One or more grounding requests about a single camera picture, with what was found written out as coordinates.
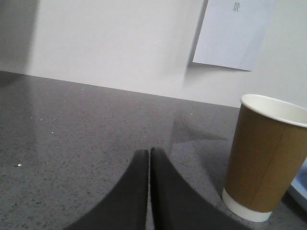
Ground white paper sheet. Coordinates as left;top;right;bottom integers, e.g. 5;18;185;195
193;0;275;71

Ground brown paper cup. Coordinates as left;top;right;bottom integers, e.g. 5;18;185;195
222;94;307;222

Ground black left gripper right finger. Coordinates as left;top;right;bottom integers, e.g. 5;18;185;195
150;147;247;230

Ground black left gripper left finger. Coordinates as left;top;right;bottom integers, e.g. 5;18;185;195
65;150;149;230

